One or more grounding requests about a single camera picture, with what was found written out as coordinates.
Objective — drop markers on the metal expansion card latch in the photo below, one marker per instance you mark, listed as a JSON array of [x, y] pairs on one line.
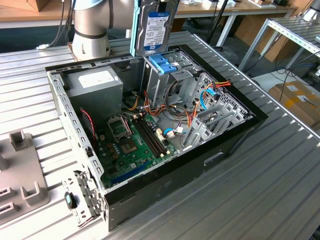
[[86, 197]]

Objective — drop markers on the metal disk bay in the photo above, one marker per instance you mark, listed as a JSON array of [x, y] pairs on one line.
[[205, 135]]

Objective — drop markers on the cardboard box with label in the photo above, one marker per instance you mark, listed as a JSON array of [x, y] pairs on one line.
[[295, 110]]

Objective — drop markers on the black tripod leg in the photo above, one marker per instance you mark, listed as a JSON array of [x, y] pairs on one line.
[[212, 36]]

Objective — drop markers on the metal drive cage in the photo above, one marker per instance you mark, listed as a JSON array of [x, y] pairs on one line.
[[160, 85]]

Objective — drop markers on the flat cardboard sheet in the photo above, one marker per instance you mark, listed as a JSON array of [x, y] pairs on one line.
[[180, 26], [250, 30]]

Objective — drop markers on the blue plastic bay latch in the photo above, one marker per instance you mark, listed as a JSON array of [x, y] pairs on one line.
[[161, 64]]

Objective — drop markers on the brown box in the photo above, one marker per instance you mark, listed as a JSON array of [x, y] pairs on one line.
[[43, 5]]

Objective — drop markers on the black open PC case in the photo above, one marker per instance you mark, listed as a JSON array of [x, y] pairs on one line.
[[175, 180]]

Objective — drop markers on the blue expansion slot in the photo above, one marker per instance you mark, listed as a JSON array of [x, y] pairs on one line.
[[130, 173]]

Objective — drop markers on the metal frame table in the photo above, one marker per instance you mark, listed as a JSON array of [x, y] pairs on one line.
[[280, 28]]

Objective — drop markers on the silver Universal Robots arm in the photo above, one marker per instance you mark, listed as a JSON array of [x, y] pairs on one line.
[[90, 22]]

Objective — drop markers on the grey parts rack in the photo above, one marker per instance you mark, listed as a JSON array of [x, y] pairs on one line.
[[22, 170]]

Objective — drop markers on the black tab with blue stripe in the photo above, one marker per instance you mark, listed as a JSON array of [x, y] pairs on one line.
[[70, 201]]

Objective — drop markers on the black RAM slot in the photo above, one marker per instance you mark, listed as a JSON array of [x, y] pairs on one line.
[[145, 139], [155, 135], [152, 136], [148, 137]]

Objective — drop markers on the wooden desk with white legs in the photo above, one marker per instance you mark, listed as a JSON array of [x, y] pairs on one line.
[[200, 8]]

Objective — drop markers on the hard disk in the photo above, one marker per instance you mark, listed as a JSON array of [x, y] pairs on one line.
[[155, 27]]

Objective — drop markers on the grey power supply box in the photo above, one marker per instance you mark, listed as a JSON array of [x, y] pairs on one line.
[[95, 100]]

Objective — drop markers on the green motherboard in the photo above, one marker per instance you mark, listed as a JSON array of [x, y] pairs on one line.
[[137, 160]]

